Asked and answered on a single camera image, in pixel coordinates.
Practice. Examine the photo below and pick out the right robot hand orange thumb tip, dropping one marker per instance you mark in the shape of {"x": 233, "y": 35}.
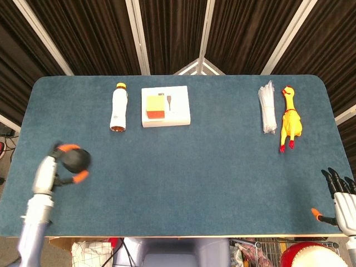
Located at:
{"x": 346, "y": 208}

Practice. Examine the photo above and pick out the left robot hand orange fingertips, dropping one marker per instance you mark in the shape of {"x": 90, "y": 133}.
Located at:
{"x": 44, "y": 175}

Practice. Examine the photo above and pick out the black round object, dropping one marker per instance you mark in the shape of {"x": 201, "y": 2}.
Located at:
{"x": 76, "y": 160}

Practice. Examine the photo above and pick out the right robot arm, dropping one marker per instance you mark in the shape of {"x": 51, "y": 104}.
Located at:
{"x": 351, "y": 242}

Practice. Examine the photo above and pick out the red and white drum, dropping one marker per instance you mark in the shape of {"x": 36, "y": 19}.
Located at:
{"x": 311, "y": 256}

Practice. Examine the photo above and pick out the brown cardboard box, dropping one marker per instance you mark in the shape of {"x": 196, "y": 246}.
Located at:
{"x": 62, "y": 244}

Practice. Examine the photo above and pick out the white checked cloth bag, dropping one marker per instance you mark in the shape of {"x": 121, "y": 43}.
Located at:
{"x": 91, "y": 254}

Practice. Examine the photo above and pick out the white wrapped bottle yellow cap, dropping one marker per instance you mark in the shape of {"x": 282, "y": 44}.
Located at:
{"x": 119, "y": 107}

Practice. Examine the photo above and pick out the yellow rubber chicken toy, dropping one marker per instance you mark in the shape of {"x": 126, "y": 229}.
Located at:
{"x": 290, "y": 122}

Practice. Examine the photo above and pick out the clear plastic bag bundle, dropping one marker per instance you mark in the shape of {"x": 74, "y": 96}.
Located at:
{"x": 267, "y": 108}

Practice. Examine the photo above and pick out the orange and yellow sponge block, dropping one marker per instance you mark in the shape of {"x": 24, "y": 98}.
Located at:
{"x": 155, "y": 105}

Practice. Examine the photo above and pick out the blue table cloth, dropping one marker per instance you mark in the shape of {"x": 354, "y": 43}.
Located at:
{"x": 178, "y": 180}

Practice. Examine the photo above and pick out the lavender robot torso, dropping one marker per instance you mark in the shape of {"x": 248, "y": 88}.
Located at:
{"x": 172, "y": 251}

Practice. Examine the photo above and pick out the white flat cardboard box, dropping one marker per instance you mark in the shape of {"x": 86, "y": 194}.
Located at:
{"x": 179, "y": 111}

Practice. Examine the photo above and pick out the dark brown curtain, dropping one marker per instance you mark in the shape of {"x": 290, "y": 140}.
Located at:
{"x": 83, "y": 27}

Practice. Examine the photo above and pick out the white frame rail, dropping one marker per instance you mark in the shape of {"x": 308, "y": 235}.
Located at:
{"x": 9, "y": 123}
{"x": 346, "y": 114}

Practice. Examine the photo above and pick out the white frame post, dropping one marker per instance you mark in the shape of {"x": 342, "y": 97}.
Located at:
{"x": 138, "y": 36}
{"x": 41, "y": 34}
{"x": 288, "y": 36}
{"x": 208, "y": 27}

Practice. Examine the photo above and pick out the white triangular frame base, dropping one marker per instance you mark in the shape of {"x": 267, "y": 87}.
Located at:
{"x": 205, "y": 68}

